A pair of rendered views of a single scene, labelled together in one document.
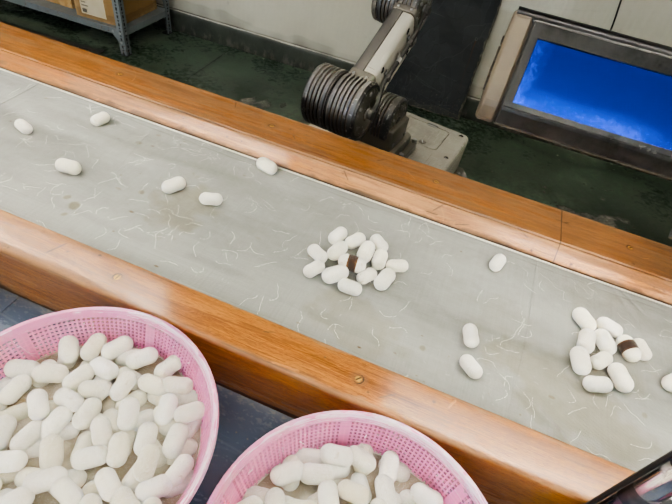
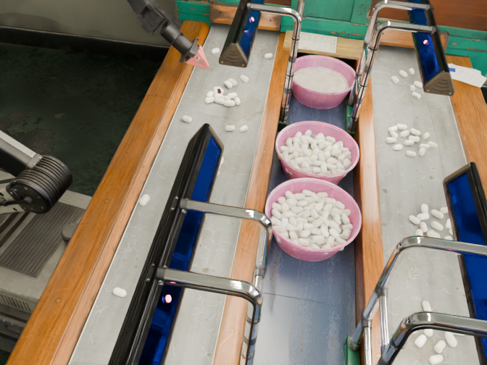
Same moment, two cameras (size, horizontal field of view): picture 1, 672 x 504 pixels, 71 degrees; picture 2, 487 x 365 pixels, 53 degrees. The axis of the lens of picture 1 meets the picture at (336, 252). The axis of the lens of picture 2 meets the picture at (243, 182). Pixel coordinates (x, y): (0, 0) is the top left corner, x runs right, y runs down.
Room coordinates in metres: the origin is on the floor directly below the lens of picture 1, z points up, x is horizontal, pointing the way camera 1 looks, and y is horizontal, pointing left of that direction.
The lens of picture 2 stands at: (0.48, 1.07, 1.75)
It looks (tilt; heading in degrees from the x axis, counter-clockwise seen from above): 45 degrees down; 262
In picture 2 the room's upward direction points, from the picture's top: 5 degrees clockwise
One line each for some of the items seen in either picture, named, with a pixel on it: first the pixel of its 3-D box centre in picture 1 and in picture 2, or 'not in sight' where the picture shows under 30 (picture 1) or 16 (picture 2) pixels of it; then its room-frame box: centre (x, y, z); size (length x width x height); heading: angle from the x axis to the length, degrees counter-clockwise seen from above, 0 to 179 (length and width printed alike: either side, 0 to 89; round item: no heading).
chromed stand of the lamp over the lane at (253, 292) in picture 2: not in sight; (213, 310); (0.45, 0.58, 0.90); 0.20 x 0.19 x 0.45; 77
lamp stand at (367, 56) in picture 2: not in sight; (386, 75); (-0.16, -0.28, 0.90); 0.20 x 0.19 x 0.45; 77
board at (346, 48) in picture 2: not in sight; (324, 45); (-0.05, -0.71, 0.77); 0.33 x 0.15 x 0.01; 167
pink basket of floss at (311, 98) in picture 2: not in sight; (319, 83); (0.00, -0.50, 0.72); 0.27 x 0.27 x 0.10
